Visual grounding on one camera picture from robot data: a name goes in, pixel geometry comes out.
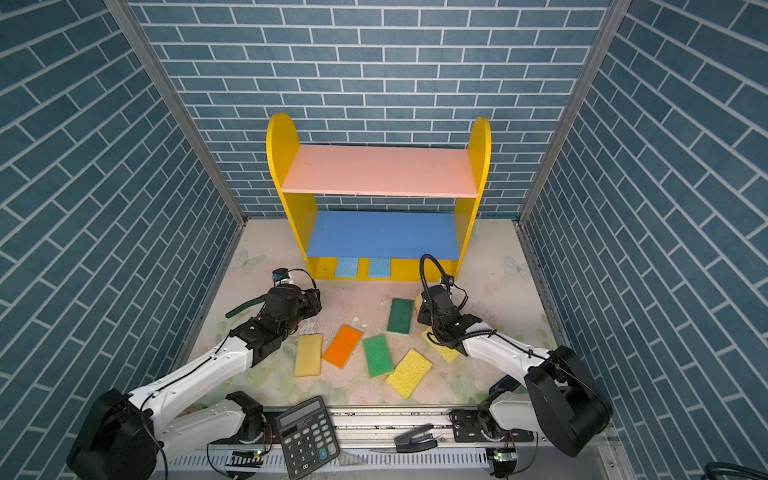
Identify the yellow sponge right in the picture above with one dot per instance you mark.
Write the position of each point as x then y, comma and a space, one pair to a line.
449, 355

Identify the orange sponge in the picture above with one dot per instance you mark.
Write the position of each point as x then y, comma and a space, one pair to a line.
342, 346

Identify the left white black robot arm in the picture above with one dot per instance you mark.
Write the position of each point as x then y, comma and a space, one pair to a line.
129, 435

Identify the yellow sponge front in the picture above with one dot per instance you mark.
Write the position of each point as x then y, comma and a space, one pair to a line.
408, 374

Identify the green handled pliers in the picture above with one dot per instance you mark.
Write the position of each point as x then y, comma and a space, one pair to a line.
244, 306

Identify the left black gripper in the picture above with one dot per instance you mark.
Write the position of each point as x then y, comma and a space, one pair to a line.
311, 301

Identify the yellow pink blue shelf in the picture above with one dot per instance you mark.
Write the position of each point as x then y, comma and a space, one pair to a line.
419, 244

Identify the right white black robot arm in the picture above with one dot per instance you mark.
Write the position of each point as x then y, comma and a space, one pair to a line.
553, 394

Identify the pale yellow sponge left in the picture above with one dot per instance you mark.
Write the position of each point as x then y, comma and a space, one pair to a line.
308, 356

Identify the black desk calculator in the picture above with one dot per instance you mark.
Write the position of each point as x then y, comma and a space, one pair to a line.
307, 437

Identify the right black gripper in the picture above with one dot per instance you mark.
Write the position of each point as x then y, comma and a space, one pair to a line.
423, 312

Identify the dark green scrub sponge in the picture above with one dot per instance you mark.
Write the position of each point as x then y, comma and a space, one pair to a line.
400, 316

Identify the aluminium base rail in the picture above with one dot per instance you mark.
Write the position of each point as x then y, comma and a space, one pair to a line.
378, 426

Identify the black binder clip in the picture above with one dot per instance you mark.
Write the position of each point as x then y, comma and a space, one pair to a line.
416, 440

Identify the bright green sponge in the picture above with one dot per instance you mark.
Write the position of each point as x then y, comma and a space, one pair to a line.
378, 358

